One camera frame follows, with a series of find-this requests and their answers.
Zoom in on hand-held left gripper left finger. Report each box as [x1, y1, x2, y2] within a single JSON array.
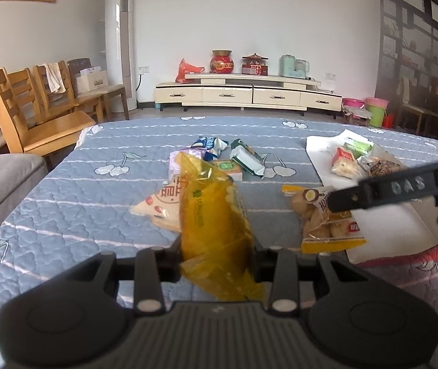
[[86, 248, 184, 315]]

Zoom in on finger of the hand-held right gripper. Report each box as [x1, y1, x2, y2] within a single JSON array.
[[327, 158, 438, 213]]

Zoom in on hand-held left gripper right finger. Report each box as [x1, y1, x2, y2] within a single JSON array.
[[255, 243, 354, 315]]

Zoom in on brown print snack packet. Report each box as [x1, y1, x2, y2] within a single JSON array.
[[357, 156, 402, 179]]

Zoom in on white plastic bag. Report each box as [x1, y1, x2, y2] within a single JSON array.
[[305, 128, 438, 267]]

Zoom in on light green snack packet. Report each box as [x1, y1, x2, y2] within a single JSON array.
[[343, 139, 374, 159]]

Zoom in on yellow translucent snack bag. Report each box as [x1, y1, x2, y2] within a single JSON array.
[[175, 151, 266, 303]]

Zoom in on yellow bun packet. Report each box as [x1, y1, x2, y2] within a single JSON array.
[[282, 184, 368, 255]]

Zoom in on green white snack packet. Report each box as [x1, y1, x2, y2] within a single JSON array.
[[230, 138, 266, 176]]

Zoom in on white red print snack packet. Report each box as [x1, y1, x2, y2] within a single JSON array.
[[130, 177, 184, 234]]

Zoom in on green bucket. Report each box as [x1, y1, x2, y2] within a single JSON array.
[[365, 97, 390, 127]]

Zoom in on small stool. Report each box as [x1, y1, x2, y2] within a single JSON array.
[[343, 105, 372, 126]]

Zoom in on dark wooden dining chair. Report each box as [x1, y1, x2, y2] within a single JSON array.
[[396, 77, 438, 132]]

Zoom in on beige hanging cloth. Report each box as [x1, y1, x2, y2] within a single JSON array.
[[397, 78, 411, 104]]

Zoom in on green label cake packet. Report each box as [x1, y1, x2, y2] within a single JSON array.
[[212, 159, 244, 182]]

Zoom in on small clear cake packet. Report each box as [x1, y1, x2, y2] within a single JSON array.
[[168, 150, 194, 182]]

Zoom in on blue cherry print quilt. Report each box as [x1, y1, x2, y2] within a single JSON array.
[[0, 115, 438, 369]]

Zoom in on blue white cookie packet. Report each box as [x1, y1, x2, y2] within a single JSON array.
[[191, 136, 229, 162]]

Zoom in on pale green blender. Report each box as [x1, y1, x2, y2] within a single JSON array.
[[294, 59, 312, 79]]

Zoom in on mint green kettle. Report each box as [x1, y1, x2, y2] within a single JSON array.
[[279, 54, 296, 78]]

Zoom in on dark wooden shelf unit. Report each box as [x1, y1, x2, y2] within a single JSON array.
[[375, 0, 438, 131]]

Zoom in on cream TV cabinet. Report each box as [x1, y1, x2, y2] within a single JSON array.
[[154, 73, 343, 118]]

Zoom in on light wooden chair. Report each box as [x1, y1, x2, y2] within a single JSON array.
[[0, 62, 96, 170], [33, 61, 106, 124], [5, 67, 77, 125]]

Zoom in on red gift box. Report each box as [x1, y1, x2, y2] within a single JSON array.
[[242, 53, 269, 76]]

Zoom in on grey sofa cushion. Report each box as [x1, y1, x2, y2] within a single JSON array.
[[0, 153, 48, 256]]

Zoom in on red plastic bag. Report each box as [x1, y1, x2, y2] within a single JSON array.
[[176, 59, 205, 84]]

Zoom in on white cardboard box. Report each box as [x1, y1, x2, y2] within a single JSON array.
[[76, 68, 109, 95]]

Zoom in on red round jar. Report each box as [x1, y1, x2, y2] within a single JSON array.
[[210, 50, 235, 74]]

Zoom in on beige towel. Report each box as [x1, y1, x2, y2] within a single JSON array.
[[45, 62, 67, 94]]

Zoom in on white standing air conditioner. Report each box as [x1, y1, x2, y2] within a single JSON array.
[[105, 0, 137, 114]]

